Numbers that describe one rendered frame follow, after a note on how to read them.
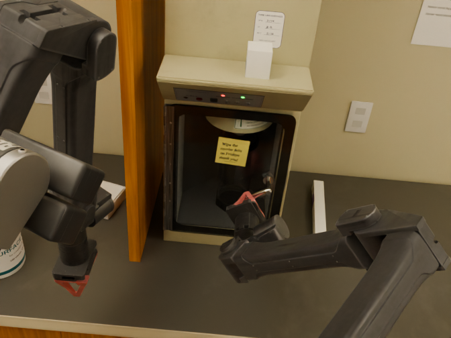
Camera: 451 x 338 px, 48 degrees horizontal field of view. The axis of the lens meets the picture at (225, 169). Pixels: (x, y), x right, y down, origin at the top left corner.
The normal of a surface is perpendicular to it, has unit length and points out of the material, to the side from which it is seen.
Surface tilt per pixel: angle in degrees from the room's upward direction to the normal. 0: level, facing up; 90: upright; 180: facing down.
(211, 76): 0
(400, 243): 48
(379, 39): 90
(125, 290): 0
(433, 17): 90
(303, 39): 90
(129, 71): 90
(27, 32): 61
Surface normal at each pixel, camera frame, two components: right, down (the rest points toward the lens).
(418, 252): 0.50, -0.21
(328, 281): 0.07, -0.80
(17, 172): 0.87, 0.34
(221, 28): -0.05, 0.59
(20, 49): -0.28, 0.07
